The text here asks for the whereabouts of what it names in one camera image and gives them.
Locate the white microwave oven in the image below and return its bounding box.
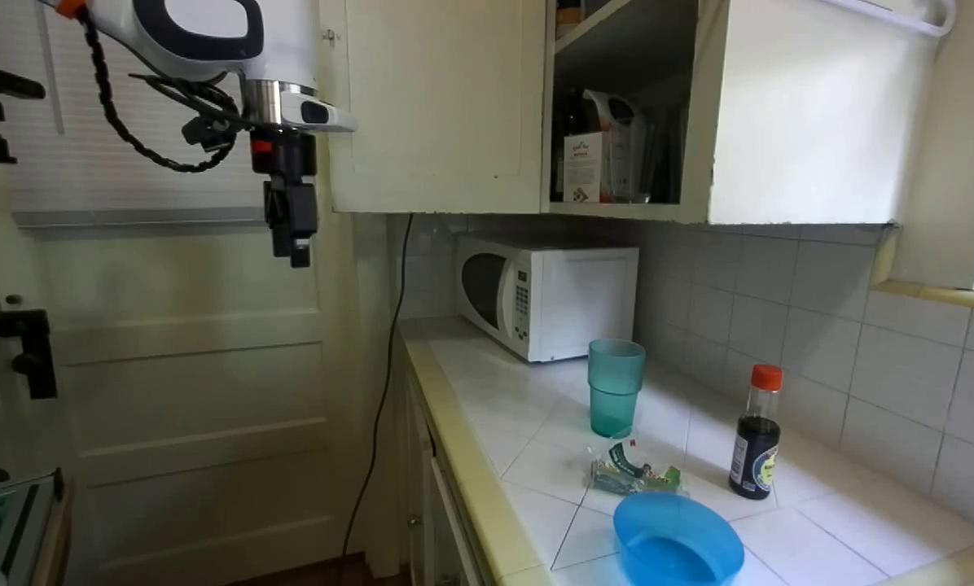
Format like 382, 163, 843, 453
452, 238, 642, 366

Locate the crushed clear plastic wrapper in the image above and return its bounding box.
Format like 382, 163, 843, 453
588, 436, 686, 500

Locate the thin black cable bundle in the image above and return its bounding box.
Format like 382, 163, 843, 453
129, 72, 243, 150

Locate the soy sauce bottle red cap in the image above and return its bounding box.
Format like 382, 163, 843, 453
727, 362, 789, 503

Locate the cream wall cabinet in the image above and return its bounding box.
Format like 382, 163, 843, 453
544, 0, 937, 233

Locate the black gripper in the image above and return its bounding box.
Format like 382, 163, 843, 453
251, 126, 324, 269

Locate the blue plastic bowl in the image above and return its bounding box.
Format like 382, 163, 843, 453
609, 491, 746, 586

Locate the black bracket mount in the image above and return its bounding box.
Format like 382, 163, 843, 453
0, 306, 58, 401

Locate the cream cabinet door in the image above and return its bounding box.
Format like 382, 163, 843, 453
319, 0, 550, 218

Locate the white labelled box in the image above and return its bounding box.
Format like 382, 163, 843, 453
560, 126, 609, 205

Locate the cream base cabinet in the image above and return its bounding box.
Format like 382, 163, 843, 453
402, 362, 496, 586

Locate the white panel door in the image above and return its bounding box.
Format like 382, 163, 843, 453
0, 0, 364, 579

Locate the teal plastic cup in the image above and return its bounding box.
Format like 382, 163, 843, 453
588, 335, 648, 444

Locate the dark screen grey frame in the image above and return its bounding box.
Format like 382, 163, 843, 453
0, 465, 72, 586

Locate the black coiled cable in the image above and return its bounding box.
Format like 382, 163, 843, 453
77, 12, 243, 176

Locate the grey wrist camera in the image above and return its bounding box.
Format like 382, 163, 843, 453
287, 96, 354, 137

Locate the white curved bar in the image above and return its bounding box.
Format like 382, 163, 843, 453
820, 0, 958, 42

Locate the black power cord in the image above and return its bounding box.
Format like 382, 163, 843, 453
336, 213, 418, 564

